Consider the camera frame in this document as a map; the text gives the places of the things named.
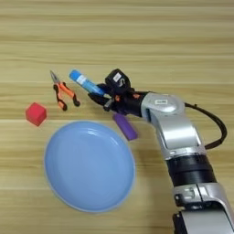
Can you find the small black box white label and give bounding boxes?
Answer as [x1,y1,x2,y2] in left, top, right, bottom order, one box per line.
[104,68,133,94]

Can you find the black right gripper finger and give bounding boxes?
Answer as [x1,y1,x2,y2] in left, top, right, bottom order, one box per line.
[87,92,114,108]
[95,82,112,93]

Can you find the orange black needle-nose pliers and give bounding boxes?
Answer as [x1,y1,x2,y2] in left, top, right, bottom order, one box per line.
[49,69,81,112]

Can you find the blue glue stick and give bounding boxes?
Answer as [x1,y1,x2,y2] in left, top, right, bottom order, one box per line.
[68,69,106,96]

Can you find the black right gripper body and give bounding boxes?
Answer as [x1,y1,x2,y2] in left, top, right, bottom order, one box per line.
[104,87,151,119]

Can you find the purple rectangular block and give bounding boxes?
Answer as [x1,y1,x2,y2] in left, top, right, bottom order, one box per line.
[112,112,139,142]

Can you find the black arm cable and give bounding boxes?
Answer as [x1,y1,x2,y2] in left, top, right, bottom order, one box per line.
[184,101,229,151]

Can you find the light blue round plate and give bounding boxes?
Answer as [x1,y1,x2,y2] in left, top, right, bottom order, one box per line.
[44,120,136,214]

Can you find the red cube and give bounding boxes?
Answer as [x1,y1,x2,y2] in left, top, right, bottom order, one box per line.
[25,101,48,127]

